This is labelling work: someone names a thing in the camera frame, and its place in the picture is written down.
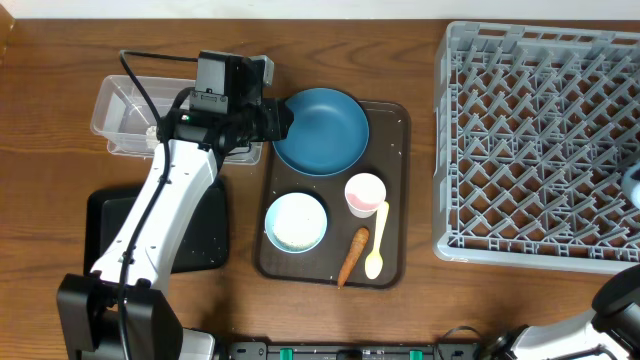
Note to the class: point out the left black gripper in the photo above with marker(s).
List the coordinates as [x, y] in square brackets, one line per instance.
[277, 119]

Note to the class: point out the white tissue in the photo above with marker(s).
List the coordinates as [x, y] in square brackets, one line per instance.
[151, 137]

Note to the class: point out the dark blue plate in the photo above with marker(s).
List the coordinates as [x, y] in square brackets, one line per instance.
[329, 134]

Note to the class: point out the pink white cup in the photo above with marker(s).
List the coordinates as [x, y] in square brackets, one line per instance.
[364, 194]

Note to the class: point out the light blue cup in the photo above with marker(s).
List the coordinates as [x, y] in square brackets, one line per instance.
[630, 185]

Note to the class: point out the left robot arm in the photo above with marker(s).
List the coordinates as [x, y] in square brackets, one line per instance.
[120, 310]

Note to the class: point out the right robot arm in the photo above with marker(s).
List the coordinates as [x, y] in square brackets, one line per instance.
[609, 330]

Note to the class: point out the grey dishwasher rack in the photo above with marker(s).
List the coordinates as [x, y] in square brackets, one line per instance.
[536, 127]

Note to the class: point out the clear plastic bin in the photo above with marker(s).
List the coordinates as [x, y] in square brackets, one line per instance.
[122, 115]

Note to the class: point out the light blue rice bowl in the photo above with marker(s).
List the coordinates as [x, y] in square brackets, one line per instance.
[295, 223]

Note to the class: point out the black rectangular bin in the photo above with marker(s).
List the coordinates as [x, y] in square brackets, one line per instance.
[205, 244]

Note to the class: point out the brown serving tray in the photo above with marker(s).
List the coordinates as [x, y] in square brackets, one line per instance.
[386, 156]

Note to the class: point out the orange carrot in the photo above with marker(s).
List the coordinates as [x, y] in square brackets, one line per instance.
[358, 244]

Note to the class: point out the cream plastic spoon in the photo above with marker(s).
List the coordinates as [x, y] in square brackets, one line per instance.
[374, 261]

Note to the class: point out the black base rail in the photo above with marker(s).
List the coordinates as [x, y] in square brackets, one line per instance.
[263, 351]

